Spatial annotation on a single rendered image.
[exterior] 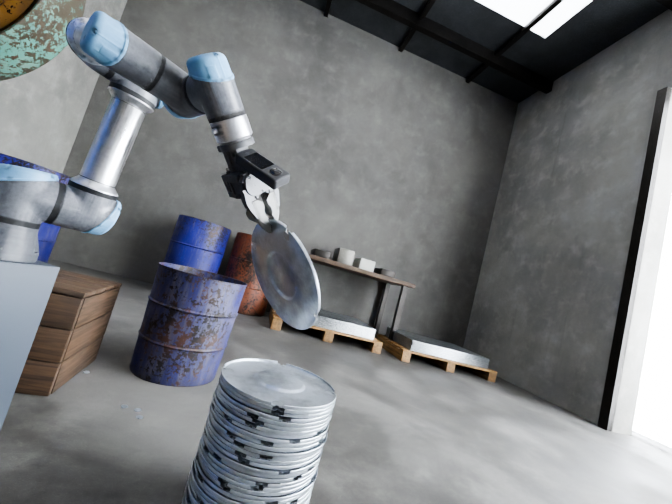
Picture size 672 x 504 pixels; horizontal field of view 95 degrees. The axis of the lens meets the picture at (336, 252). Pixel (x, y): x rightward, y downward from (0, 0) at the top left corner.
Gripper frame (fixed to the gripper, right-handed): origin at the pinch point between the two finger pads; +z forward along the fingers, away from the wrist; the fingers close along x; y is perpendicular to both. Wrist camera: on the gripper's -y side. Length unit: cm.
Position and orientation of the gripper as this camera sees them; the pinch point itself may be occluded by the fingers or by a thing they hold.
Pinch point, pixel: (272, 226)
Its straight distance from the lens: 74.3
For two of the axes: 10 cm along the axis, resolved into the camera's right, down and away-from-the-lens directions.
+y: -7.7, -1.5, 6.2
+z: 2.2, 8.5, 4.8
